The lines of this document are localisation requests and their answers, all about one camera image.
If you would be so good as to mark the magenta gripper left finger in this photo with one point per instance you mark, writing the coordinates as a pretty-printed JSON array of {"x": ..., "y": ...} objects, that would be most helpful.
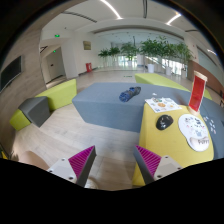
[{"x": 76, "y": 168}]

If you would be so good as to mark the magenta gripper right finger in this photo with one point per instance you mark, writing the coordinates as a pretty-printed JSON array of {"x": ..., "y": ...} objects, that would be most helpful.
[{"x": 152, "y": 166}]

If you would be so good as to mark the black computer mouse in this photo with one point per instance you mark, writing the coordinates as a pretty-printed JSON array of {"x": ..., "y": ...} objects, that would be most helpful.
[{"x": 164, "y": 121}]

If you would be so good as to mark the white round mouse pad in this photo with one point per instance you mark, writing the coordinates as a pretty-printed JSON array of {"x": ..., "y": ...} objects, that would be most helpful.
[{"x": 195, "y": 132}]

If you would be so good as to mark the printed paper sheet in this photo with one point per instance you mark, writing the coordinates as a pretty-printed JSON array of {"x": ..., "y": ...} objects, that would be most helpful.
[{"x": 159, "y": 105}]

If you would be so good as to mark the large grey bench seat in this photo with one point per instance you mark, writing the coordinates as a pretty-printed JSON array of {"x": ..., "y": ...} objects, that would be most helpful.
[{"x": 100, "y": 104}]

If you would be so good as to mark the grey cube seat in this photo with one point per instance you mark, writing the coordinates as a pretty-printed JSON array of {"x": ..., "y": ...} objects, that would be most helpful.
[{"x": 36, "y": 110}]

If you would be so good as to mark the green bench left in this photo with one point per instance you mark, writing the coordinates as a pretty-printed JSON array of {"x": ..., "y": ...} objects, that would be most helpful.
[{"x": 58, "y": 96}]

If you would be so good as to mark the green bench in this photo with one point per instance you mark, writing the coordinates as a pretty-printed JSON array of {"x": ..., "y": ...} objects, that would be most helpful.
[
  {"x": 156, "y": 79},
  {"x": 58, "y": 96}
]

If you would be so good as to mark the folded blue umbrella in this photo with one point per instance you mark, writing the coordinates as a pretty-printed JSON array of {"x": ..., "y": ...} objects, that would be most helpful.
[{"x": 128, "y": 94}]

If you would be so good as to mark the green bench far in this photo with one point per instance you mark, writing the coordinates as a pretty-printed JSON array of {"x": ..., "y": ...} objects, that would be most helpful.
[{"x": 156, "y": 79}]

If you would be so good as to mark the red sign stand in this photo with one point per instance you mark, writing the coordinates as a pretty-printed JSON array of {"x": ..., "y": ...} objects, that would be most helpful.
[{"x": 197, "y": 93}]

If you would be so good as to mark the red bin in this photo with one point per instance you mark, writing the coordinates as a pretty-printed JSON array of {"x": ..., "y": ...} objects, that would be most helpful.
[{"x": 88, "y": 67}]

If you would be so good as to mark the potted plant right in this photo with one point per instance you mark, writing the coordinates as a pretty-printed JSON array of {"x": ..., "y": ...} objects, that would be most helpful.
[{"x": 185, "y": 55}]

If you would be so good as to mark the potted plant white pot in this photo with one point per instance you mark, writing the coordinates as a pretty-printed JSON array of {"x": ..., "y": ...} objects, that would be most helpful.
[{"x": 150, "y": 48}]

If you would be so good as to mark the potted plant far left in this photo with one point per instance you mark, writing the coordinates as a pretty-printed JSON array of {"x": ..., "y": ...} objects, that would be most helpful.
[{"x": 104, "y": 54}]

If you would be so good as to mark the wall mounted black screen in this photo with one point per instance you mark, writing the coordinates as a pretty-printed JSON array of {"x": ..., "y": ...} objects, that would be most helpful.
[{"x": 11, "y": 72}]

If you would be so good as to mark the framed wall notice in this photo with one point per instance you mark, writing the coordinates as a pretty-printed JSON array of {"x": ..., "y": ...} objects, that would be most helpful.
[{"x": 87, "y": 45}]

